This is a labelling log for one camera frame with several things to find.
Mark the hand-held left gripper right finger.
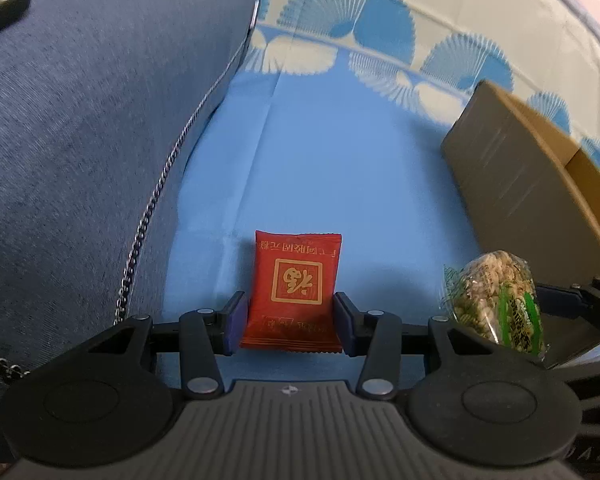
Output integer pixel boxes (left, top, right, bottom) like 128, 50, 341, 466
332, 291, 491, 398

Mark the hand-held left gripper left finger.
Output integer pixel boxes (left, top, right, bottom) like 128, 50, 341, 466
87, 290, 248, 396

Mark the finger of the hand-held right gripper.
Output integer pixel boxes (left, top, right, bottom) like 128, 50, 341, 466
534, 275, 600, 322

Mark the small red gold-print packet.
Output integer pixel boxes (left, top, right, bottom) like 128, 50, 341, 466
238, 230, 345, 354

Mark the green peanut snack packet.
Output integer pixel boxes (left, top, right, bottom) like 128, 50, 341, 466
442, 250, 551, 362

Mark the brown cardboard box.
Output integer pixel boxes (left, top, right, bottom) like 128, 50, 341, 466
440, 80, 600, 368

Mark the blue denim cushion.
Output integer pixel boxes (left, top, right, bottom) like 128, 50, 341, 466
0, 0, 267, 463

